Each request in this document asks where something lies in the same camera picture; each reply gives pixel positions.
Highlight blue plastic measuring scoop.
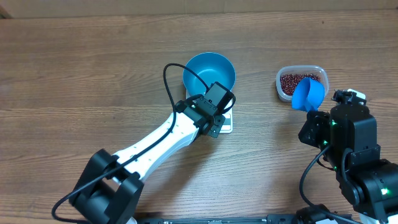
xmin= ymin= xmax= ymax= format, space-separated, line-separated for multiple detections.
xmin=291 ymin=78 xmax=325 ymax=112

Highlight red adzuki beans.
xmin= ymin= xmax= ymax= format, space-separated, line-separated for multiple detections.
xmin=280 ymin=73 xmax=320 ymax=96

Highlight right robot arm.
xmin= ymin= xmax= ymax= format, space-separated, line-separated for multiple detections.
xmin=298 ymin=103 xmax=397 ymax=223

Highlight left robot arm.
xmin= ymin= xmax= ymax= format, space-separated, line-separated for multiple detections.
xmin=68 ymin=82 xmax=236 ymax=224

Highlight white digital kitchen scale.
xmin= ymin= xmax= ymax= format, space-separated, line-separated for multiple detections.
xmin=184 ymin=90 xmax=233 ymax=135

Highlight blue metal bowl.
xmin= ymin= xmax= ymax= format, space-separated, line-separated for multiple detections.
xmin=182 ymin=52 xmax=236 ymax=96

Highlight clear plastic container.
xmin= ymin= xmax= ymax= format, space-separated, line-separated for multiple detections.
xmin=275 ymin=65 xmax=330 ymax=102

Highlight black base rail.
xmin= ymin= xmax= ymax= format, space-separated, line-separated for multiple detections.
xmin=133 ymin=213 xmax=354 ymax=224

